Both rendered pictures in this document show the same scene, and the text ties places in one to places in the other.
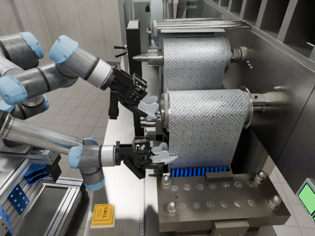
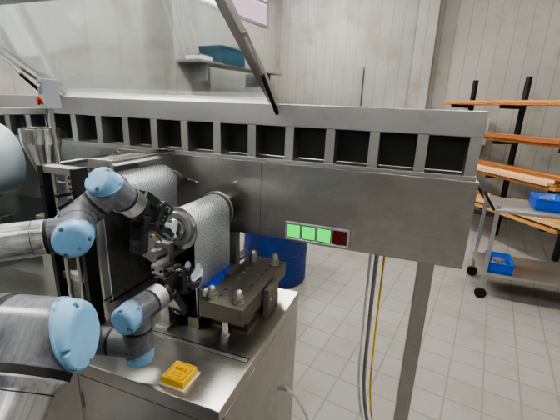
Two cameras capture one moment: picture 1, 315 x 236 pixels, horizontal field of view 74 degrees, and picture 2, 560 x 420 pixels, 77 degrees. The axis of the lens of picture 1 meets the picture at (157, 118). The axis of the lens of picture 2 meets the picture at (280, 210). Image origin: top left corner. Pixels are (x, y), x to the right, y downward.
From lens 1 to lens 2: 0.87 m
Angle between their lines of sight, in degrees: 62
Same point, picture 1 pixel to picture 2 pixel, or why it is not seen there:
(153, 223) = (222, 343)
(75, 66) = (127, 192)
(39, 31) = not seen: outside the picture
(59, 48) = (115, 177)
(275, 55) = (219, 162)
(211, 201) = (249, 282)
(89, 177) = (149, 336)
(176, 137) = (199, 247)
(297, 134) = (265, 202)
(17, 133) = not seen: hidden behind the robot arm
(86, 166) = (148, 317)
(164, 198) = (223, 302)
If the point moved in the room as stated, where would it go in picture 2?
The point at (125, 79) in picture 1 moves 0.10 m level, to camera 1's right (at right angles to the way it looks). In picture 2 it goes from (154, 200) to (177, 193)
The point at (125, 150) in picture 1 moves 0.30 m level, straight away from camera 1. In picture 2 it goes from (172, 277) to (83, 265)
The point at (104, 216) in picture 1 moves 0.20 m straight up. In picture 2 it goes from (185, 370) to (182, 307)
